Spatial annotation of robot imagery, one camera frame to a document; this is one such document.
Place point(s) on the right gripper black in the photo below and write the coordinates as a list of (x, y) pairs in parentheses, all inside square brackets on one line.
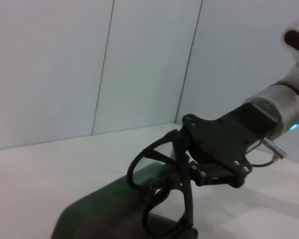
[(221, 142)]

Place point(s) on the black glasses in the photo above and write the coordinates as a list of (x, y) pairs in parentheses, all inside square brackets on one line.
[(187, 194)]

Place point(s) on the green glasses case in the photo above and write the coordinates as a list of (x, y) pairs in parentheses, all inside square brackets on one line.
[(102, 206)]

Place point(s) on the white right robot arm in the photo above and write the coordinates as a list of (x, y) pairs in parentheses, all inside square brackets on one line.
[(284, 104)]

